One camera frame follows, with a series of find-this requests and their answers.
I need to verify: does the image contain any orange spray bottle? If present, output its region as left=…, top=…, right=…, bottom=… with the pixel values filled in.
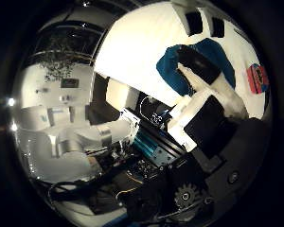
left=245, top=62, right=271, bottom=95

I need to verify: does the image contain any blue cloth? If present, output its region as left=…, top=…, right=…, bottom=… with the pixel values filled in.
left=155, top=37, right=237, bottom=97

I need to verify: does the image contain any blue anodised metal block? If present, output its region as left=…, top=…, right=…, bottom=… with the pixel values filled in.
left=132, top=128, right=170, bottom=166

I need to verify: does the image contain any dark leafy plant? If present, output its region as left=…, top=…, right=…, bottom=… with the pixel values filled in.
left=37, top=32, right=80, bottom=81

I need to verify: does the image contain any small dark wall frame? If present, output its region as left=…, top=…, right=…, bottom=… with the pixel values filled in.
left=60, top=78, right=80, bottom=89

